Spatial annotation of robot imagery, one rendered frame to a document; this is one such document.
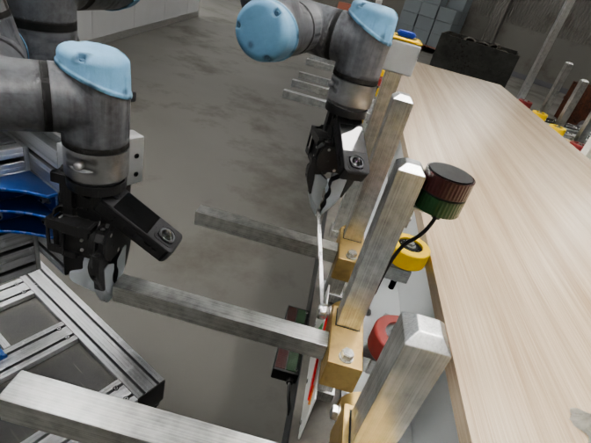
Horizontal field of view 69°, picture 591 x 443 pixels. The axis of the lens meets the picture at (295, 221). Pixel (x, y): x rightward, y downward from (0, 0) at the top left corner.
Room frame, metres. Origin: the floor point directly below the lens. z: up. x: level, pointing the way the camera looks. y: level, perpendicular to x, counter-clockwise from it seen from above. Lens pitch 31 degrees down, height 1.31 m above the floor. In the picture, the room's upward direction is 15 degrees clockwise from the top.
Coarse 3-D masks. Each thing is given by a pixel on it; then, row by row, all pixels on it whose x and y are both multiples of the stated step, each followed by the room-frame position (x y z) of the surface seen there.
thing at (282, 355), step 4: (288, 308) 0.67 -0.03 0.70; (292, 308) 0.67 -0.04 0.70; (288, 312) 0.65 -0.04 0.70; (292, 312) 0.66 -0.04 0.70; (288, 316) 0.64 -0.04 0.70; (292, 316) 0.64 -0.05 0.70; (288, 320) 0.63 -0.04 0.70; (292, 320) 0.64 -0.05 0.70; (280, 348) 0.56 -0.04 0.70; (280, 352) 0.55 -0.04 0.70; (284, 352) 0.55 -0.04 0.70; (280, 356) 0.54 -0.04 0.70; (284, 356) 0.54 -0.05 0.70; (276, 360) 0.53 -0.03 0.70; (280, 360) 0.53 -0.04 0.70; (284, 360) 0.53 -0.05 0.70; (276, 364) 0.52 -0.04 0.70; (280, 364) 0.52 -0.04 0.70; (284, 364) 0.52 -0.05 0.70; (284, 368) 0.51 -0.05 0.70
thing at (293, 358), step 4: (300, 312) 0.66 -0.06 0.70; (304, 312) 0.67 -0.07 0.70; (300, 316) 0.65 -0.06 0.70; (304, 316) 0.65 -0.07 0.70; (296, 320) 0.64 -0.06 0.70; (300, 320) 0.64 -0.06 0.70; (304, 320) 0.64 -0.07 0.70; (292, 352) 0.55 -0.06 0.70; (288, 356) 0.54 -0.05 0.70; (292, 356) 0.55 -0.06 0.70; (296, 356) 0.55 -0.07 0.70; (288, 360) 0.53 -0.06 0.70; (292, 360) 0.54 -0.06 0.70; (296, 360) 0.54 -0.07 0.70; (288, 364) 0.53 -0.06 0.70; (292, 364) 0.53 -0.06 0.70; (296, 364) 0.53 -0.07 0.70; (288, 368) 0.52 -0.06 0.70; (292, 368) 0.52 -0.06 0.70
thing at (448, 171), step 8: (432, 168) 0.49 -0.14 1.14; (440, 168) 0.50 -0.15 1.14; (448, 168) 0.50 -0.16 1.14; (456, 168) 0.51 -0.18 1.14; (440, 176) 0.47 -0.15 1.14; (448, 176) 0.48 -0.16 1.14; (456, 176) 0.48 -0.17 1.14; (464, 176) 0.49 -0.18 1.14; (464, 184) 0.47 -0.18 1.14; (448, 200) 0.46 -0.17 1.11; (416, 208) 0.48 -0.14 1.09; (432, 216) 0.49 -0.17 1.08; (432, 224) 0.49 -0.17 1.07; (424, 232) 0.49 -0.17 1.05; (408, 240) 0.49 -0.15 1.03; (400, 248) 0.49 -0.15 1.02; (392, 256) 0.50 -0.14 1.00; (384, 272) 0.49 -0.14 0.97
